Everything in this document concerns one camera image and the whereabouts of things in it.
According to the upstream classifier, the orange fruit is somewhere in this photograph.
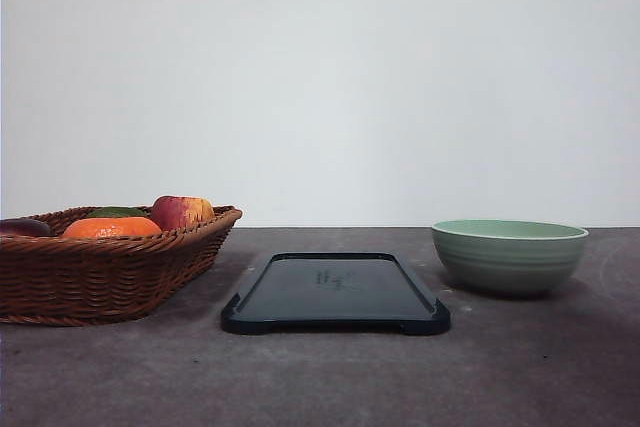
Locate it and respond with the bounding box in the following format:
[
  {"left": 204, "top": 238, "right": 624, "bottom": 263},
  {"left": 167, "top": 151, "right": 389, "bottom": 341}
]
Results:
[{"left": 63, "top": 217, "right": 163, "bottom": 237}]

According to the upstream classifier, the red yellow apple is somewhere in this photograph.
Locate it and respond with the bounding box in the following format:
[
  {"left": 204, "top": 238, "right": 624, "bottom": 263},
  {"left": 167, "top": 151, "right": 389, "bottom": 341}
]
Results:
[{"left": 151, "top": 195, "right": 214, "bottom": 230}]

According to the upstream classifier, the brown wicker basket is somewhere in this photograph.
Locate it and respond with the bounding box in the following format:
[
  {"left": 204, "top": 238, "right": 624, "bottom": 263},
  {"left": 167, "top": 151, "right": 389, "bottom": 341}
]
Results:
[{"left": 0, "top": 195, "right": 242, "bottom": 326}]

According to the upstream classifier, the green avocado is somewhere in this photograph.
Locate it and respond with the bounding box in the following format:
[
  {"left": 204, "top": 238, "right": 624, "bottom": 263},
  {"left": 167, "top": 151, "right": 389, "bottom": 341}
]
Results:
[{"left": 88, "top": 207, "right": 149, "bottom": 217}]

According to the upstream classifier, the light green ceramic bowl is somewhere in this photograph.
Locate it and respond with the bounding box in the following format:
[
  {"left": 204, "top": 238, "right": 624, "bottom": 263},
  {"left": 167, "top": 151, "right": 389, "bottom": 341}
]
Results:
[{"left": 432, "top": 219, "right": 589, "bottom": 295}]

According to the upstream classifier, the dark teal rectangular tray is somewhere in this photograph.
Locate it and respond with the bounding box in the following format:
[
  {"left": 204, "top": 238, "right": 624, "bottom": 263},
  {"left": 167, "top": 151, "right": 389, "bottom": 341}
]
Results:
[{"left": 221, "top": 252, "right": 451, "bottom": 335}]

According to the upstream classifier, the dark red apple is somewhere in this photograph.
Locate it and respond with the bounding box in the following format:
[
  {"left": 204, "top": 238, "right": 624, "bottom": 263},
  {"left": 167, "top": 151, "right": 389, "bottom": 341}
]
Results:
[{"left": 0, "top": 218, "right": 52, "bottom": 238}]

